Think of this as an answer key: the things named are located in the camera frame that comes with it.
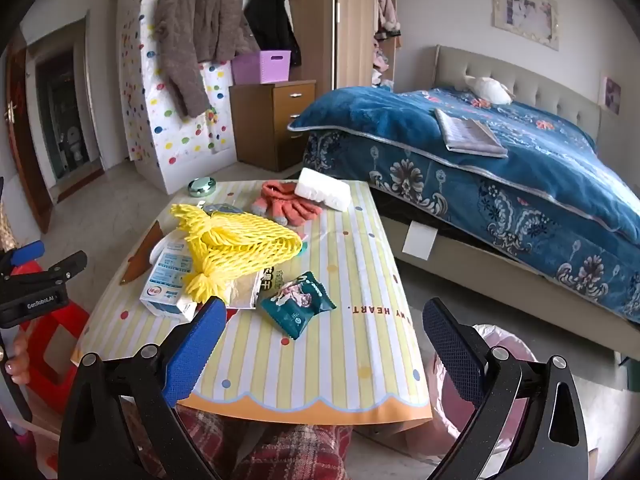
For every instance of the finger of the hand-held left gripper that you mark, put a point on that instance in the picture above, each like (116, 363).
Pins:
(25, 254)
(65, 266)

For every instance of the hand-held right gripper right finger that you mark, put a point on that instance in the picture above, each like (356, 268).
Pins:
(450, 347)

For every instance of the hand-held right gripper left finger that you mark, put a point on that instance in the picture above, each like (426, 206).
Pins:
(200, 340)

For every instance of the silver white packet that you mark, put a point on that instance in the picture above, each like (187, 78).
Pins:
(245, 290)

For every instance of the white blue cardboard box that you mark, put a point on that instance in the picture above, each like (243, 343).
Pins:
(165, 280)

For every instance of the pink lined trash bin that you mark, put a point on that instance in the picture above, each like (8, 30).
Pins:
(450, 422)

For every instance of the green snack packet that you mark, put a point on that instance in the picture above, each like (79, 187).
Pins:
(295, 310)

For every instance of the yellow foam net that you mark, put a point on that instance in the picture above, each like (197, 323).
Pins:
(225, 240)

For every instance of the person's left hand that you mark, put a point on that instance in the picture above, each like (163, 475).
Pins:
(17, 362)

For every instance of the red plastic stool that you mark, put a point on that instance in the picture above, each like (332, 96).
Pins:
(55, 335)

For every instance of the brown pointed flat object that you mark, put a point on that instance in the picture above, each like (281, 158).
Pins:
(145, 250)

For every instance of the brown wooden door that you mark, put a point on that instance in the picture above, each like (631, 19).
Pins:
(27, 160)

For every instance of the white paper tag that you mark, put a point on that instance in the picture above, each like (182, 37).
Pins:
(419, 240)

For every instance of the white toilet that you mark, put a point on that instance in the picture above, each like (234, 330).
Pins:
(75, 147)

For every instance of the striped dotted tablecloth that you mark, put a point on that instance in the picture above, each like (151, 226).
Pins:
(325, 310)

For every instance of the person's plaid pants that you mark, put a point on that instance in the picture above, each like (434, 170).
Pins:
(290, 455)

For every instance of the green round tin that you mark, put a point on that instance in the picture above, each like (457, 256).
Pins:
(202, 186)

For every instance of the orange knit gloves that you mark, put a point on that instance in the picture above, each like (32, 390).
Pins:
(287, 205)

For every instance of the bed with blue blanket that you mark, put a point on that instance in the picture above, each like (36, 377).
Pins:
(525, 200)

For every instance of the white dotted cupboard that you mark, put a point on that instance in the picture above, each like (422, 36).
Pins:
(175, 140)

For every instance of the white tissue pack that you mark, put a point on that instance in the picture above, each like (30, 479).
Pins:
(322, 190)

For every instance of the folded grey cloth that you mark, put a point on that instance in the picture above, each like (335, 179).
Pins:
(470, 132)

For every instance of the wooden nightstand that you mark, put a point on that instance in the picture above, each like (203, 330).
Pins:
(272, 125)

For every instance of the white plush toy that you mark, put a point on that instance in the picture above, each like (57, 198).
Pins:
(487, 90)

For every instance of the brown quilted coat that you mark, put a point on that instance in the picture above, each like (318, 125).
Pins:
(200, 30)

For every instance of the purple storage basket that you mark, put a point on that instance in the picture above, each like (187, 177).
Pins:
(262, 67)

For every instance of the beige upholstered bed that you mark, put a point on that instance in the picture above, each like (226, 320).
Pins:
(550, 85)

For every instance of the black hooded coat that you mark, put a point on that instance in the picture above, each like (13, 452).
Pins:
(272, 25)

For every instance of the pink hanging clothes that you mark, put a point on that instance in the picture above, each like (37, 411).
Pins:
(385, 15)

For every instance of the wooden wardrobe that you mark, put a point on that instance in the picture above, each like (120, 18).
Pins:
(355, 20)

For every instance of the small wall picture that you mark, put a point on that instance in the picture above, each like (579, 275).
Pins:
(612, 96)

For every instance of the white framed wall picture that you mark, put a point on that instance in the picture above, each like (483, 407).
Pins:
(527, 10)

